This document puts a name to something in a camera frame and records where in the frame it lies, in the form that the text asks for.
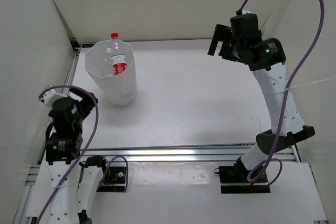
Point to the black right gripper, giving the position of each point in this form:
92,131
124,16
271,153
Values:
221,33

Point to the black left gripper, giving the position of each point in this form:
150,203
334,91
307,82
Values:
86,103

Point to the clear unlabelled plastic bottle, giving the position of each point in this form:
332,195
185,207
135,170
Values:
108,61

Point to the red label plastic bottle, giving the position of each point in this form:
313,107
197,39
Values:
118,59

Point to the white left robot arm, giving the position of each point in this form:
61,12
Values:
74,184

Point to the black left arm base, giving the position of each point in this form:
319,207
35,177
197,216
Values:
115,182

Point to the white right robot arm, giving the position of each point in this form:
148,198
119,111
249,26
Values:
287,126

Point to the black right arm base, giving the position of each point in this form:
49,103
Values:
235,182

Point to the white octagonal plastic bin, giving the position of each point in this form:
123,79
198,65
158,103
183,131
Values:
119,89

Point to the white zip tie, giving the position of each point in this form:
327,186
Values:
310,83

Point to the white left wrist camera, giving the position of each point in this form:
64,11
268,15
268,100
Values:
51,96

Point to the aluminium front rail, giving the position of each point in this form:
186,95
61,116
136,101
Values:
187,153

